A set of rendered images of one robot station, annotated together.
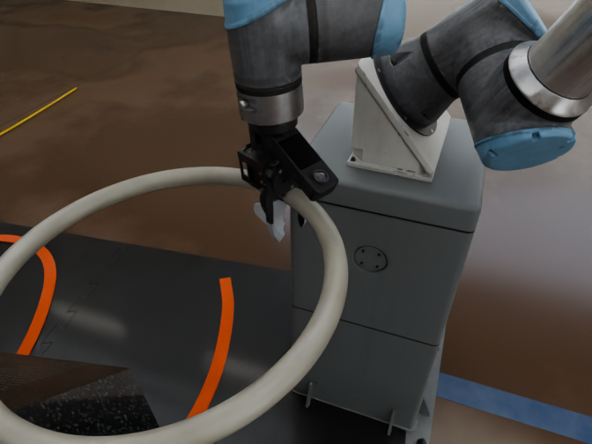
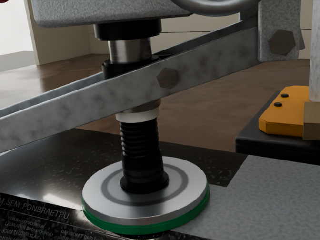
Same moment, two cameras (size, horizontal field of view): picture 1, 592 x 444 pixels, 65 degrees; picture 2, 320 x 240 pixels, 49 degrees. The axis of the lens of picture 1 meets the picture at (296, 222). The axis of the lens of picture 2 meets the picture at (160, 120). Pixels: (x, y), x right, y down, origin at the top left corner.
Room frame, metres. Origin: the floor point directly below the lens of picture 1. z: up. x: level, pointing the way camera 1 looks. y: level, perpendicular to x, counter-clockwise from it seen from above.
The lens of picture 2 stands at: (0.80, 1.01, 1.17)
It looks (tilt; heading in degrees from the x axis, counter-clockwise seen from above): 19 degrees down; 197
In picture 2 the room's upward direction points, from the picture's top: 5 degrees counter-clockwise
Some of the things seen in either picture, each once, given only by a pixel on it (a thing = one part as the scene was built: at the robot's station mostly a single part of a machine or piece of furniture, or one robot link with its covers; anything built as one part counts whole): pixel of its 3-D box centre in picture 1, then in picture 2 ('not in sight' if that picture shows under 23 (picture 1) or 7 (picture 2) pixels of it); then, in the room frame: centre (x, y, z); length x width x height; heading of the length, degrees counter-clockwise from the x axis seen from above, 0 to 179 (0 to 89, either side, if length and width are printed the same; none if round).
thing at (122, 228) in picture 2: not in sight; (145, 186); (0.29, 0.81, 0.87); 0.22 x 0.22 x 0.04
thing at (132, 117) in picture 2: not in sight; (136, 105); (0.29, 0.81, 1.01); 0.07 x 0.07 x 0.04
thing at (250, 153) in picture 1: (272, 150); not in sight; (0.61, 0.03, 1.04); 0.09 x 0.08 x 0.12; 43
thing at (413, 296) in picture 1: (377, 274); not in sight; (0.96, -0.24, 0.43); 0.50 x 0.50 x 0.85; 70
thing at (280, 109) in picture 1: (269, 100); not in sight; (0.60, 0.04, 1.12); 0.10 x 0.09 x 0.05; 134
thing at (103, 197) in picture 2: not in sight; (145, 185); (0.29, 0.81, 0.87); 0.21 x 0.21 x 0.01
